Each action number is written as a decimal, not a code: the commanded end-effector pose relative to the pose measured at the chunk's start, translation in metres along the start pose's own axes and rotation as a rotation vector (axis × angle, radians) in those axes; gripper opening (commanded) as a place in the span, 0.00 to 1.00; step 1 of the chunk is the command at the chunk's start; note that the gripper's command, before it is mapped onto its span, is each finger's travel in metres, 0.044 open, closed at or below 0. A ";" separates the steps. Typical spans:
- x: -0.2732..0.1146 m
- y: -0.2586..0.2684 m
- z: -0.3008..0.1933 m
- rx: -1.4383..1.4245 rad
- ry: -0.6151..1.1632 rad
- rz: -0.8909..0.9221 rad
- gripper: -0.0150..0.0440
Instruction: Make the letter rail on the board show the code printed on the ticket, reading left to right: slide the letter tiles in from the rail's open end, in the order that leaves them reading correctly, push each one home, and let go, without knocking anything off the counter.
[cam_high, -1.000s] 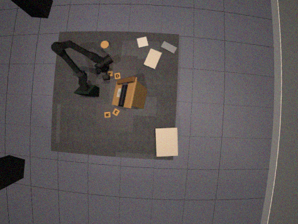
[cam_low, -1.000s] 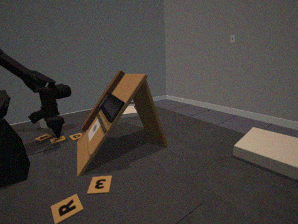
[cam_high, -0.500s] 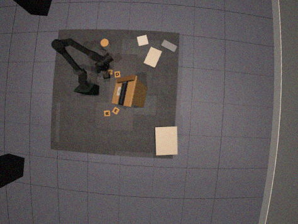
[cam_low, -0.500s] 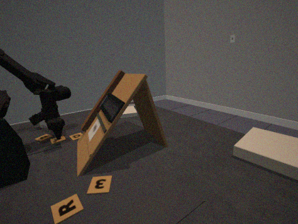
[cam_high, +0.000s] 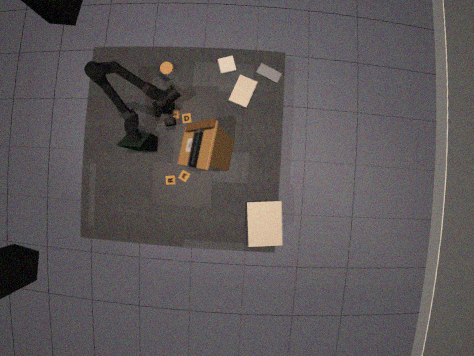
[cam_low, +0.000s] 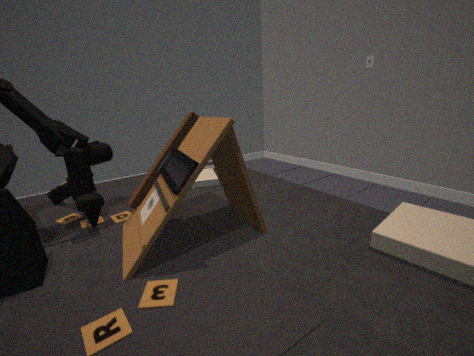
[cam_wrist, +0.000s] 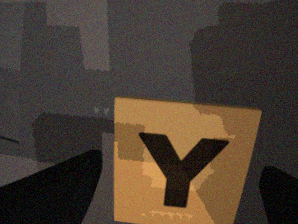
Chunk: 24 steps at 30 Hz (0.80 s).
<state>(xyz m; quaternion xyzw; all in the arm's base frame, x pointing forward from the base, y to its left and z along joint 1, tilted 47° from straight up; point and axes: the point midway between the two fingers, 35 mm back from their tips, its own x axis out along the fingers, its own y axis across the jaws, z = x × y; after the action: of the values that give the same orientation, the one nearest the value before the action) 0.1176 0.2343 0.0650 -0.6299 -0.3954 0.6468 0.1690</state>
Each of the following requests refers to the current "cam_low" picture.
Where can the grey cylinder with tan lid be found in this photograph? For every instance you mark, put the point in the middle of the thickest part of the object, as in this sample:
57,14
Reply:
69,200

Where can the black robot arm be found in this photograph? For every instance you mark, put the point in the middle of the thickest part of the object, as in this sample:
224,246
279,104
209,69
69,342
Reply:
55,136

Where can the white paper label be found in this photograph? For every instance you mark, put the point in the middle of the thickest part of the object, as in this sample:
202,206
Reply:
149,206

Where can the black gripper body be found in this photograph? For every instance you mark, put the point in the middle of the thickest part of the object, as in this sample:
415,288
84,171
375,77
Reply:
83,182

